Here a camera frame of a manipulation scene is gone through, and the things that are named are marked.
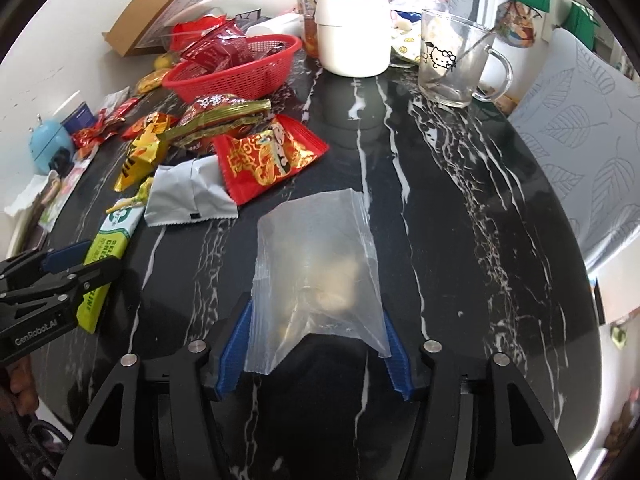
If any silver foil packet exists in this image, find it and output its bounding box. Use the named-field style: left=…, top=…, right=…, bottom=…
left=144, top=155, right=240, bottom=227

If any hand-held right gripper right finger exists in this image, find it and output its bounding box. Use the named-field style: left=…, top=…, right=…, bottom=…
left=382, top=307, right=576, bottom=480

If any white tissue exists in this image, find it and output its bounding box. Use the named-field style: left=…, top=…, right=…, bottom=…
left=4, top=174, right=51, bottom=218

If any red plastic basket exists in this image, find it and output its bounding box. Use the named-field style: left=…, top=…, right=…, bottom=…
left=161, top=34, right=304, bottom=106

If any grey leaf print chair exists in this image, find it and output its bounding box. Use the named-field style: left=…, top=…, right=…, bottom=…
left=507, top=27, right=640, bottom=271

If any red crinkled plastic bag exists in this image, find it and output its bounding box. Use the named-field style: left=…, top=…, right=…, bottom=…
left=170, top=15, right=241, bottom=51

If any brown cardboard box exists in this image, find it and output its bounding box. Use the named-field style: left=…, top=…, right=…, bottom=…
left=102, top=0, right=218, bottom=57

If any small red gold packet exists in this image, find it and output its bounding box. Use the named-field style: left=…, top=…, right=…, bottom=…
left=122, top=112, right=178, bottom=141

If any green white gum pack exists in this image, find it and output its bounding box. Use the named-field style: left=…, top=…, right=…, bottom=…
left=76, top=200, right=146, bottom=335

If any red cartoon print snack packet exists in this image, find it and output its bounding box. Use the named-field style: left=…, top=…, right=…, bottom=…
left=212, top=114, right=331, bottom=206

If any metal stirrer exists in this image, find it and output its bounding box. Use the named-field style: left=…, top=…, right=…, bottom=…
left=440, top=25, right=501, bottom=81

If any clear plastic zip bag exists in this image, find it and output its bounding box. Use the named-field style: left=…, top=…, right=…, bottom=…
left=242, top=187, right=391, bottom=376

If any dark blue small box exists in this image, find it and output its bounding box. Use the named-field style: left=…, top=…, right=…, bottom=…
left=62, top=102, right=98, bottom=133

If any light blue round gadget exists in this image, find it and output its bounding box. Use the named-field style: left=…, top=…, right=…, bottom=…
left=27, top=115, right=76, bottom=171

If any red snack bag green band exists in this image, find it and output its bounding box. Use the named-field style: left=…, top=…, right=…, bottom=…
left=167, top=92, right=273, bottom=153

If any glass mug cartoon cat print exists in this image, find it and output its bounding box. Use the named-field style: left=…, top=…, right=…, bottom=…
left=417, top=8, right=515, bottom=108

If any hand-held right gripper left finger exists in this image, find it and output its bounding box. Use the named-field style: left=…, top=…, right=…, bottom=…
left=55, top=292, right=261, bottom=480

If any small clear packet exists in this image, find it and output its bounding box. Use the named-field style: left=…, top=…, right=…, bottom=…
left=95, top=87, right=131, bottom=113

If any orange glass jar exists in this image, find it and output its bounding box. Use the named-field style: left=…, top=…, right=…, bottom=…
left=297, top=0, right=322, bottom=58

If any yellow pastry packet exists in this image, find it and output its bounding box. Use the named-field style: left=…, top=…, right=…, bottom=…
left=135, top=67, right=173, bottom=95

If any white green sachet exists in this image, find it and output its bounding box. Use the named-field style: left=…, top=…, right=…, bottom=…
left=37, top=157, right=93, bottom=233

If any person's left hand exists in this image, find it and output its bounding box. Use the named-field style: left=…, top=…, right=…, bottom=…
left=0, top=357, right=41, bottom=417

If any red candy wrapper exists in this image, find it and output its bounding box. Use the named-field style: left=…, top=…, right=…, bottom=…
left=72, top=120, right=123, bottom=148

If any yellow snack packet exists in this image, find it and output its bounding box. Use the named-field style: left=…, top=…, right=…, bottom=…
left=114, top=130, right=171, bottom=192

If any colourful hanging decoration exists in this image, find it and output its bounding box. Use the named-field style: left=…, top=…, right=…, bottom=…
left=495, top=0, right=543, bottom=48

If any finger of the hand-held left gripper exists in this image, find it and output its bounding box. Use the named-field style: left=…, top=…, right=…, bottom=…
left=46, top=257, right=124, bottom=309
left=0, top=240, right=94, bottom=294

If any red strip packet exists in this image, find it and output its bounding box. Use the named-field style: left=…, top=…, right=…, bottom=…
left=102, top=97, right=141, bottom=126

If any white electric kettle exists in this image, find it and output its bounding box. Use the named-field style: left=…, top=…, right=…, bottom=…
left=312, top=0, right=393, bottom=78

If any yellow smiley print bag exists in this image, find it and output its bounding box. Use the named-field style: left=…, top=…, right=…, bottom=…
left=390, top=10, right=426, bottom=66

